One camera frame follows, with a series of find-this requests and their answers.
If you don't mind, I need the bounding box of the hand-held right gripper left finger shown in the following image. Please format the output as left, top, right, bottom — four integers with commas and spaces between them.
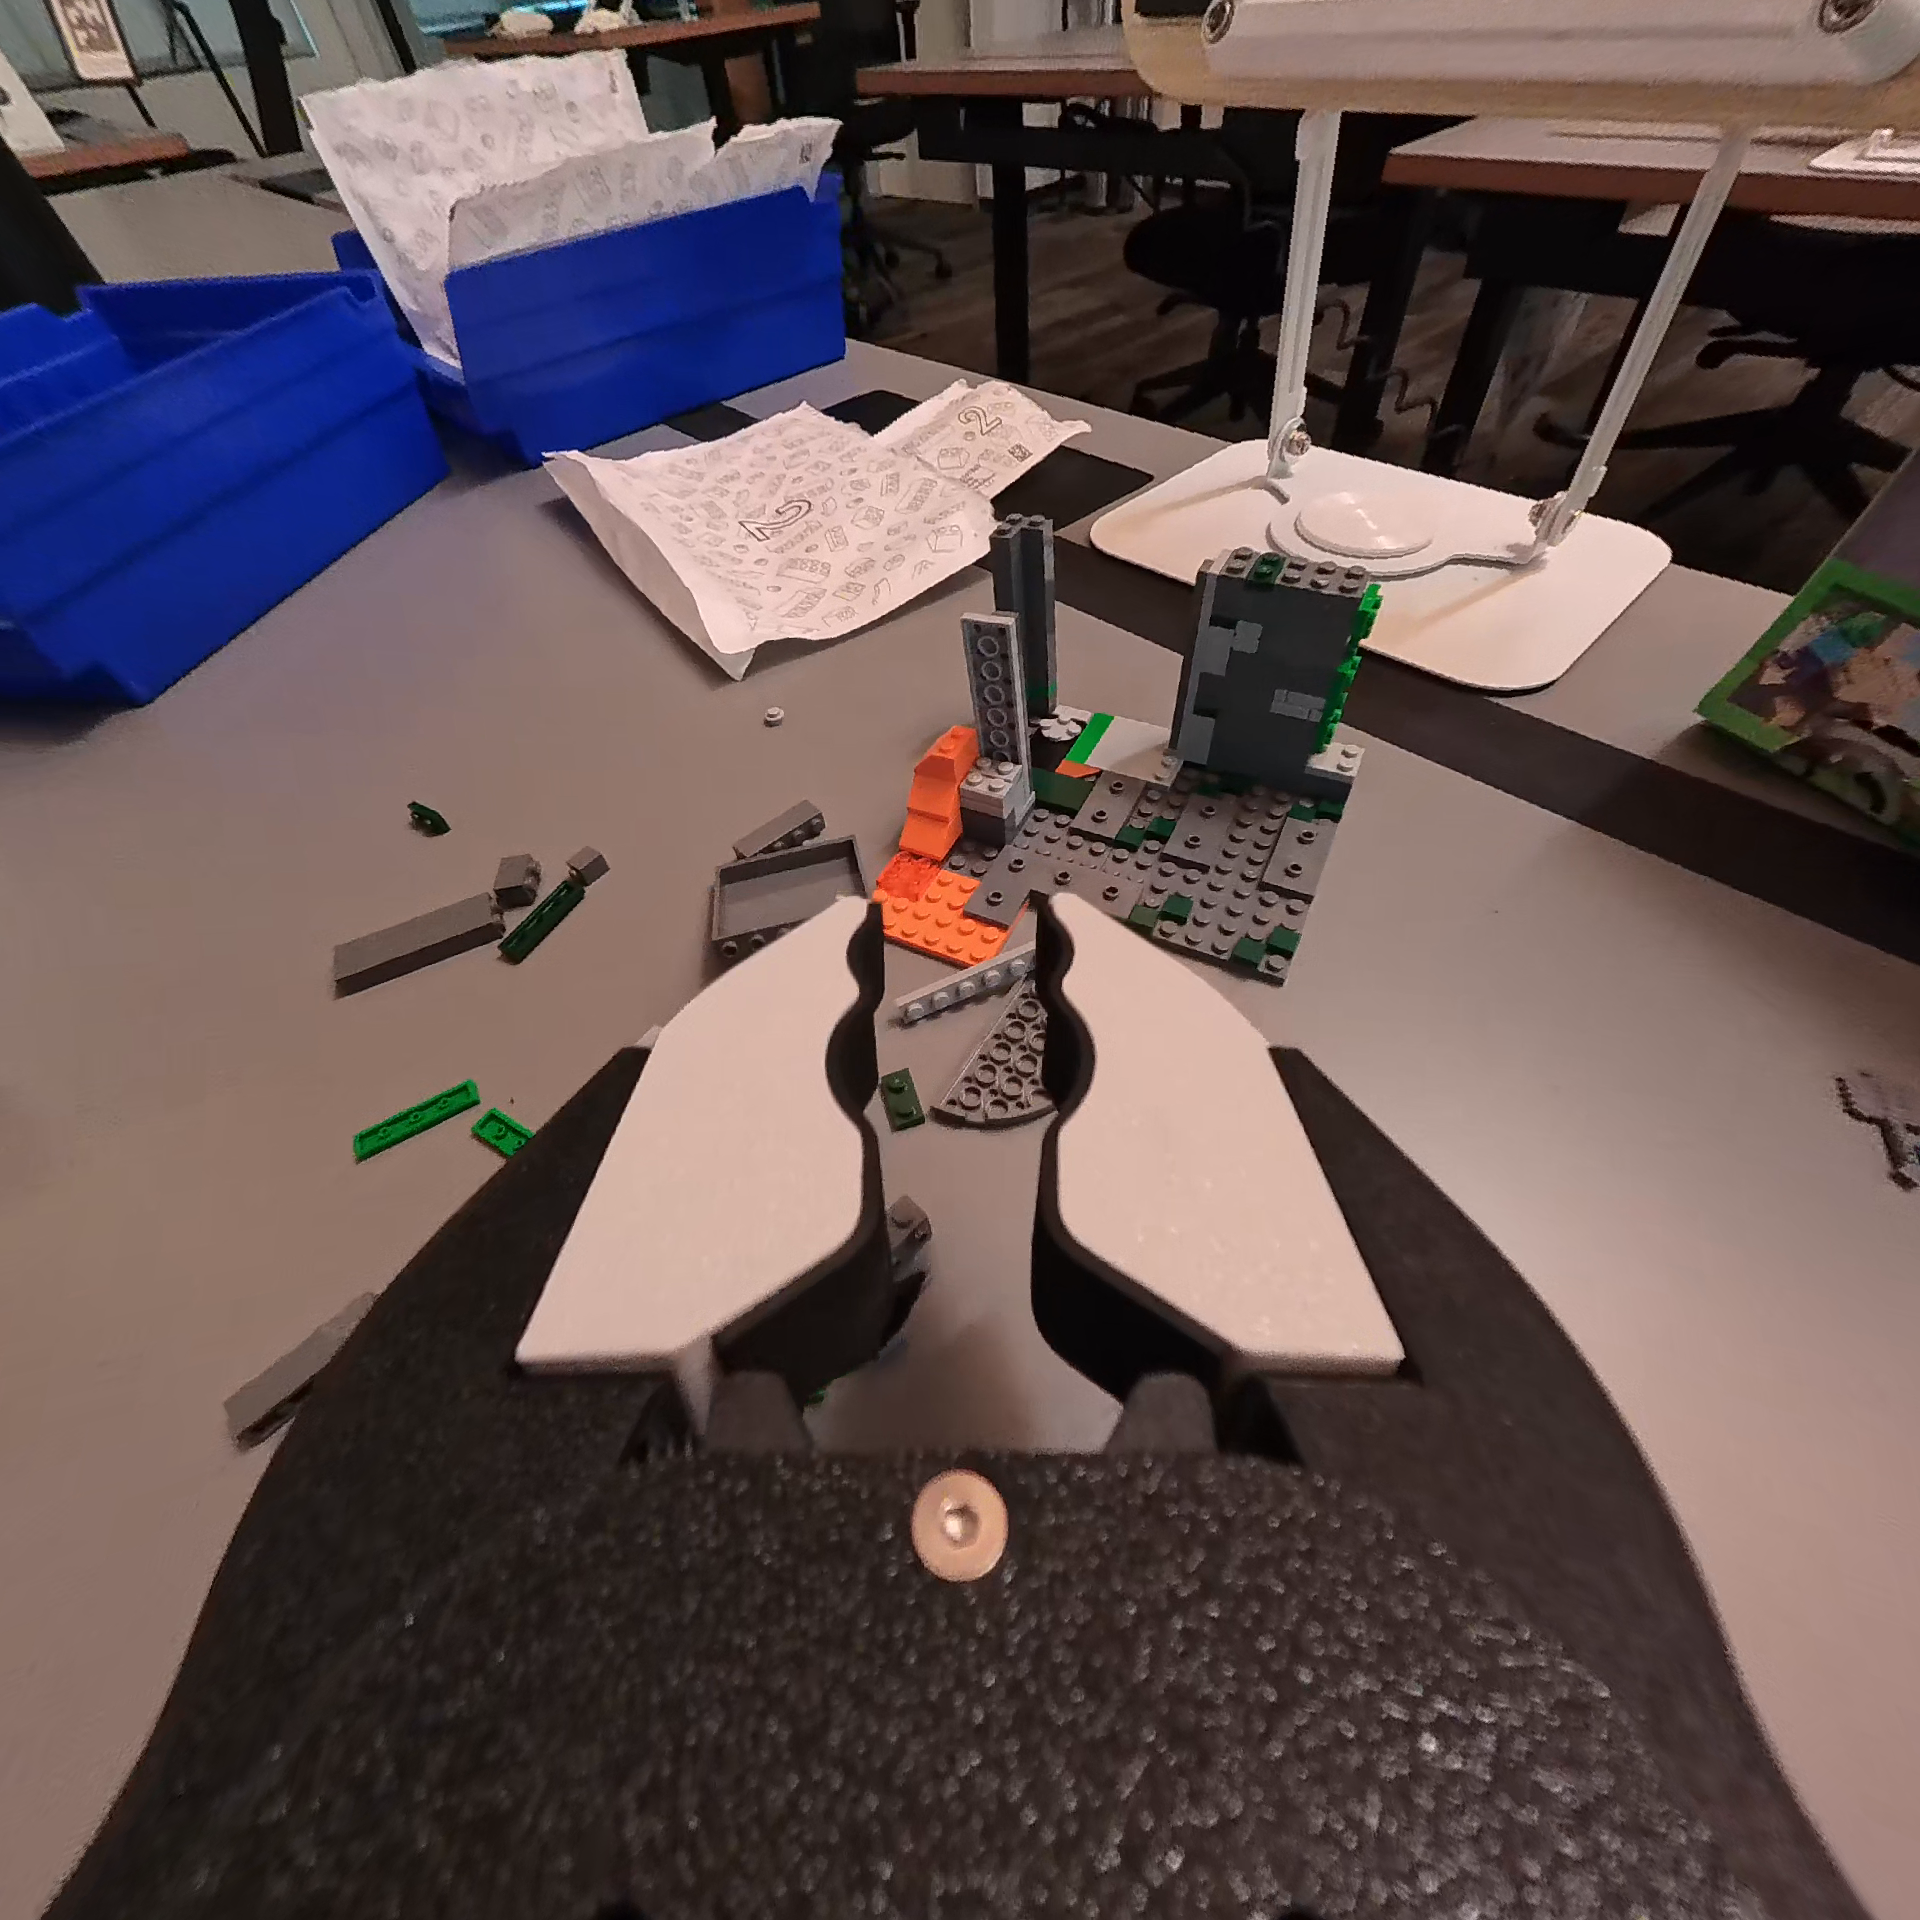
515, 892, 894, 1388

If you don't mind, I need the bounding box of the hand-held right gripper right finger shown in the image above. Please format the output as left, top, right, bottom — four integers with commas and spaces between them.
1030, 892, 1405, 1388

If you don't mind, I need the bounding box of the dark grey half-round lego plate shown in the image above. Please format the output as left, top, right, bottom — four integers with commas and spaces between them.
930, 959, 1062, 1130

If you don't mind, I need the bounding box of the bright green long lego bar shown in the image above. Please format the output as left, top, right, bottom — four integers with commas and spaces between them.
353, 1079, 481, 1166

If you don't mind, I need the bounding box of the dark green holed lego plate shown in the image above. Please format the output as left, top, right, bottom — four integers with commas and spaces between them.
498, 886, 595, 968

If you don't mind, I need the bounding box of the grey lego baseplate build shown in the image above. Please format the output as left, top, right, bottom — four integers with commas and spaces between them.
1176, 549, 1388, 816
953, 515, 1370, 989

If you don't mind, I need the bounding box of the thin light grey lego plate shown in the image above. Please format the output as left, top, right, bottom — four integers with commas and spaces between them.
894, 954, 1040, 1027

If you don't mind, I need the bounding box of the orange lego plate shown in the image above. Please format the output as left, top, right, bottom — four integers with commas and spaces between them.
875, 856, 1040, 966

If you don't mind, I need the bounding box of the orange lego slope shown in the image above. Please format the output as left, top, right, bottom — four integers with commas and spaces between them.
894, 725, 989, 876

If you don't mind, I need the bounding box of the dark blue-grey lego bar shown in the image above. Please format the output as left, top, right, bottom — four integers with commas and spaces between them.
989, 515, 1062, 816

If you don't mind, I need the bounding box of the small orange lego piece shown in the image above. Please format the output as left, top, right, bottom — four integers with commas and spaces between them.
1835, 1066, 1920, 1190

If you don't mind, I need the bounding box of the lego set box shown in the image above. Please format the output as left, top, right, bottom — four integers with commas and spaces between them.
1695, 555, 1920, 846

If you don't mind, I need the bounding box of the white printed paper bag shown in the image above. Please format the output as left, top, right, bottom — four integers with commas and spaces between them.
869, 381, 1092, 499
546, 406, 1009, 679

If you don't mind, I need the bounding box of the blue storage bin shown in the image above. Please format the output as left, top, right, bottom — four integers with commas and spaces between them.
336, 179, 851, 469
0, 276, 452, 709

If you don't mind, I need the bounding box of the dark grey lego window frame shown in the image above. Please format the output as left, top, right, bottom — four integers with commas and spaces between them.
708, 833, 875, 966

